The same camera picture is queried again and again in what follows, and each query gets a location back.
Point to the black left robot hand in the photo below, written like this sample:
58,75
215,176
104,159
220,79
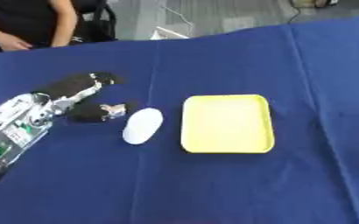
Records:
75,84

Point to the yellow rectangular tray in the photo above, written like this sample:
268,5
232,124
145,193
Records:
227,123

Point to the person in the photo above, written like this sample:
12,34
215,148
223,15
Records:
29,20

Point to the white frame on floor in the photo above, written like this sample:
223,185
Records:
168,29

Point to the white oval object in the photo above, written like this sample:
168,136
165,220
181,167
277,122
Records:
142,125

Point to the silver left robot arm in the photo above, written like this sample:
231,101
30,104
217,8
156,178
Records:
14,125

